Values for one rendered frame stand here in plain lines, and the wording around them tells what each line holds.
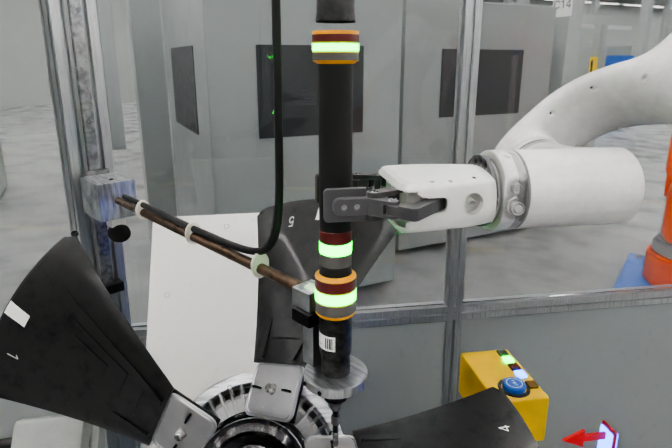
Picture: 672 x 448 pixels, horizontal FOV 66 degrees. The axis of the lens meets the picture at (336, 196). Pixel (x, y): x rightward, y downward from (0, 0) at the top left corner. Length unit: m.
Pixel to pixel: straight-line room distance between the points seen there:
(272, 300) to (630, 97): 0.49
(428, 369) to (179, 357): 0.81
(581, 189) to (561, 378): 1.20
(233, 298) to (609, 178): 0.61
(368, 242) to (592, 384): 1.22
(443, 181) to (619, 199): 0.19
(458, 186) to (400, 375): 1.06
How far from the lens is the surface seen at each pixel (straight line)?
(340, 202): 0.47
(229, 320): 0.91
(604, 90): 0.64
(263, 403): 0.68
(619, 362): 1.80
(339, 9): 0.48
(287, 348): 0.66
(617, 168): 0.59
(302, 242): 0.71
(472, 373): 1.06
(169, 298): 0.93
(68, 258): 0.68
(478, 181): 0.51
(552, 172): 0.55
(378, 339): 1.43
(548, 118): 0.66
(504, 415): 0.77
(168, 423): 0.68
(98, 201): 1.01
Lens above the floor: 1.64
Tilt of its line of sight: 15 degrees down
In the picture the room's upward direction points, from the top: straight up
